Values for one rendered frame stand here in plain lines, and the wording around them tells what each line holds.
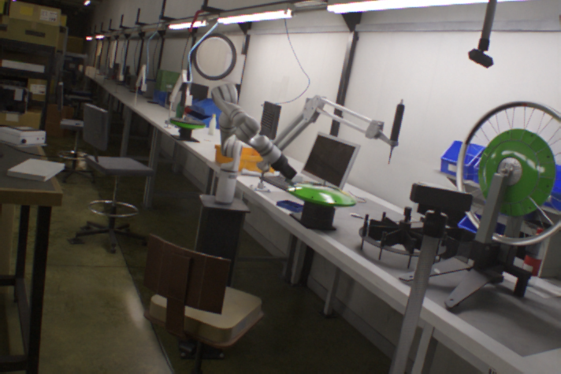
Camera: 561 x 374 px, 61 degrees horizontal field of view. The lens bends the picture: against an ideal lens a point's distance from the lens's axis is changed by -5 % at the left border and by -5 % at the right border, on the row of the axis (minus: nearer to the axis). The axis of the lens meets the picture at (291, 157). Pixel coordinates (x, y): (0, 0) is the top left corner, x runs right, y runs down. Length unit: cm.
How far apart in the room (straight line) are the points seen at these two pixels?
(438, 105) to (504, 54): 51
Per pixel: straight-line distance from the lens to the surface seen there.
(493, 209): 184
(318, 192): 214
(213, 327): 188
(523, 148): 187
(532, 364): 150
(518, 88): 268
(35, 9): 710
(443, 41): 312
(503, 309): 183
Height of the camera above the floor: 149
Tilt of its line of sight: 8 degrees down
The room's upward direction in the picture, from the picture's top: 11 degrees clockwise
